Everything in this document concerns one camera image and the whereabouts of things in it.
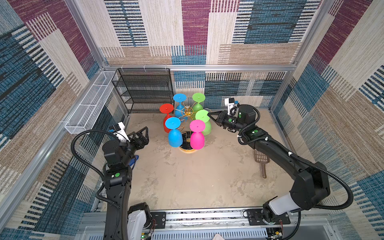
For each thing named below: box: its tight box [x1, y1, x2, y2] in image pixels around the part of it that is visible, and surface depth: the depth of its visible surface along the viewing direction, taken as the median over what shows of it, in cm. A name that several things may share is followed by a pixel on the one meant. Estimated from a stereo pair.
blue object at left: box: [129, 154, 139, 168], surface depth 94 cm
